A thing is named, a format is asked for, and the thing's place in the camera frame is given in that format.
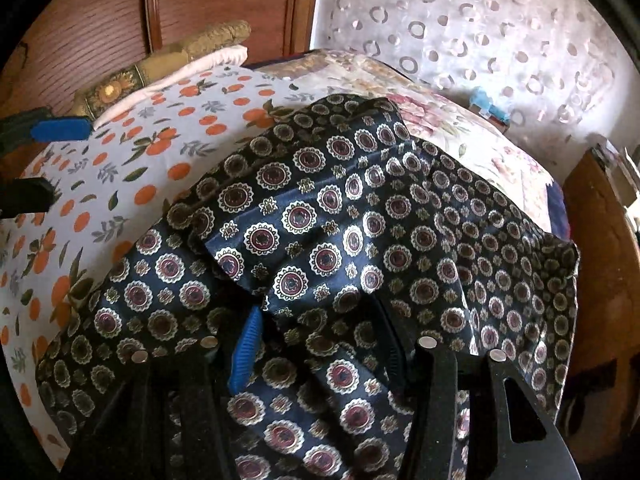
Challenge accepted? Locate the wooden headboard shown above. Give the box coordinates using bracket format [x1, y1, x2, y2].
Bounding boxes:
[0, 0, 322, 121]

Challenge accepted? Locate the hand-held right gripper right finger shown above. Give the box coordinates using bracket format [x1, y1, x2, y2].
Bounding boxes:
[382, 305, 582, 480]

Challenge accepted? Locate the stack of papers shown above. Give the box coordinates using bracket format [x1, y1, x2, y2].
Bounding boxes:
[590, 141, 640, 203]

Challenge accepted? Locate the floral patchwork quilt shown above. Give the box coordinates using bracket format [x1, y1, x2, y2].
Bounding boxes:
[250, 49, 568, 233]

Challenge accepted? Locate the navy medallion print garment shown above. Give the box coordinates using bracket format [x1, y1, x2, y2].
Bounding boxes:
[35, 94, 582, 480]

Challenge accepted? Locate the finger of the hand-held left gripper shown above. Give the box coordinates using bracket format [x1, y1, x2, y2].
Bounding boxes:
[0, 177, 57, 220]
[0, 109, 92, 153]

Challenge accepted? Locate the orange fruit print sheet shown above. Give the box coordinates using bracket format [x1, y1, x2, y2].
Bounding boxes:
[0, 65, 313, 472]

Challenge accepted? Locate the wooden nightstand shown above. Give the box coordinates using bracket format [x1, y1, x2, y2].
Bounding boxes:
[559, 150, 640, 413]

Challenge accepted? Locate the gold embroidered pillow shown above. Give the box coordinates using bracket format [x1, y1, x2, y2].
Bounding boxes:
[70, 20, 252, 120]

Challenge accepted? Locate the small blue object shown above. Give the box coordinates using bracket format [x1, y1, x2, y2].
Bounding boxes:
[469, 87, 512, 125]

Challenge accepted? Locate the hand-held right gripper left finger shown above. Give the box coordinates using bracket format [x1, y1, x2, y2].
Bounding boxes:
[62, 306, 265, 480]

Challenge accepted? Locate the white pillow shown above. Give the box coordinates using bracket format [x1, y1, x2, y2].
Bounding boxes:
[92, 45, 249, 127]

